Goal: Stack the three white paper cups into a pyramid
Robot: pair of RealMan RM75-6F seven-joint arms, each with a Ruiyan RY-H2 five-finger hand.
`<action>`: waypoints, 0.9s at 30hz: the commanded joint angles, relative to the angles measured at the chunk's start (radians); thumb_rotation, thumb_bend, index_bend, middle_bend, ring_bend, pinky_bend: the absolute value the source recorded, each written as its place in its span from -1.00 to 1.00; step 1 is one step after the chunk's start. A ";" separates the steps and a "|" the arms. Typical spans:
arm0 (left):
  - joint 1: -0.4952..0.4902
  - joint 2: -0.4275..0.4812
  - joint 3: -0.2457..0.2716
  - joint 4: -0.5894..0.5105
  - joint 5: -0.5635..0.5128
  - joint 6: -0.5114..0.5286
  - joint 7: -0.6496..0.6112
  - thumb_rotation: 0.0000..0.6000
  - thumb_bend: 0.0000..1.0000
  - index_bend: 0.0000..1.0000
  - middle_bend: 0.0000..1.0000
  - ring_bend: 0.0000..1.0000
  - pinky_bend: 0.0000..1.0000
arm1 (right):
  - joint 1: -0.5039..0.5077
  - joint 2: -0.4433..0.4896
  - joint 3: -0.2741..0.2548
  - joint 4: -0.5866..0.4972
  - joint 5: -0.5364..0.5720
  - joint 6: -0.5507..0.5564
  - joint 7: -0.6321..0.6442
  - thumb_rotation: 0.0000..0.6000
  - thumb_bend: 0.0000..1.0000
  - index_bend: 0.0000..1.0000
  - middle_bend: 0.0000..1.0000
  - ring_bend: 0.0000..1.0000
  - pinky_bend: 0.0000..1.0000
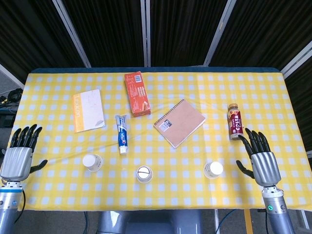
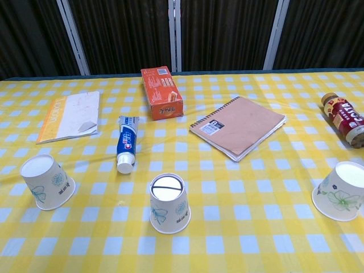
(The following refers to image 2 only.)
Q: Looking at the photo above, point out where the white cup black line base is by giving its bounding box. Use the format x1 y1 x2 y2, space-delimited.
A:
149 172 192 235

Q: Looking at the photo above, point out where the white cup blue flower print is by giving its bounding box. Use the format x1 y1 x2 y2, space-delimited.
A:
19 154 76 212

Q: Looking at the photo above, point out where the white cup green flower print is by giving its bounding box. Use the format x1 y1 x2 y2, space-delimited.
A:
312 161 364 222

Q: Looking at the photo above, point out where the orange cardboard box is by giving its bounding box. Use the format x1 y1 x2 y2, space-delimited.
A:
140 66 184 121

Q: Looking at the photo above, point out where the blue white toothpaste tube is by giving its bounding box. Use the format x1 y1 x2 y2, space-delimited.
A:
116 115 140 175

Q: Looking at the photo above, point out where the brown spiral notebook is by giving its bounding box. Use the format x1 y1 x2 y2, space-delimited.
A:
189 96 287 163

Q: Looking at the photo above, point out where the dark pleated screen panel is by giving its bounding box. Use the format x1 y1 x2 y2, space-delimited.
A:
0 0 82 81
68 0 175 76
272 0 364 71
179 0 278 72

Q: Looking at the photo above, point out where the white yellow paper notepad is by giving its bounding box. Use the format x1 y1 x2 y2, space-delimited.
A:
35 90 101 145

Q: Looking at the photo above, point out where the red Costa coffee bottle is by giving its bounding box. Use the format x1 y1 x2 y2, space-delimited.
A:
321 92 364 148

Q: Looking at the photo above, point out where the white screen frame post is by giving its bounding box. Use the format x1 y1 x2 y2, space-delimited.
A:
263 0 291 71
168 0 183 73
56 0 91 76

